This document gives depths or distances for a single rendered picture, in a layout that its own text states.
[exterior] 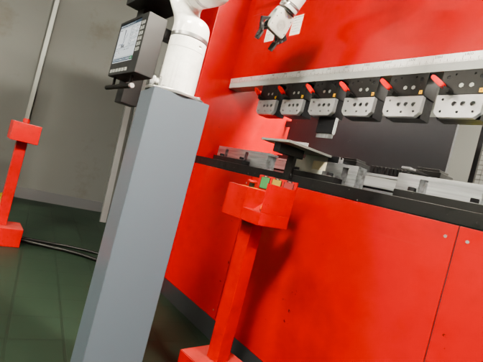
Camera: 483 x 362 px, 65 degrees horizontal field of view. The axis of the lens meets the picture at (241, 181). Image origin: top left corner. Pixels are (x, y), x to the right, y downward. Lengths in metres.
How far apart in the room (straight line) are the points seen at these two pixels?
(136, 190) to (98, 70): 3.68
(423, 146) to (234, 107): 1.15
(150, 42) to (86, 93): 2.43
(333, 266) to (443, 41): 0.89
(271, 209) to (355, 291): 0.40
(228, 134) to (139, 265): 1.43
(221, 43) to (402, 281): 1.74
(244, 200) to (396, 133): 1.08
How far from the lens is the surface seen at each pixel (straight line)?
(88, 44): 4.80
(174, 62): 1.23
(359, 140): 2.29
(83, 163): 4.71
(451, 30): 1.59
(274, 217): 1.36
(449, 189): 1.39
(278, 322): 1.62
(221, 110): 2.42
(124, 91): 2.72
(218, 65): 2.42
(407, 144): 2.13
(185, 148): 1.18
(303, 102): 1.89
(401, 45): 1.67
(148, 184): 1.15
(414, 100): 1.53
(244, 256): 1.41
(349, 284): 1.39
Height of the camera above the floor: 0.80
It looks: level
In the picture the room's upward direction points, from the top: 15 degrees clockwise
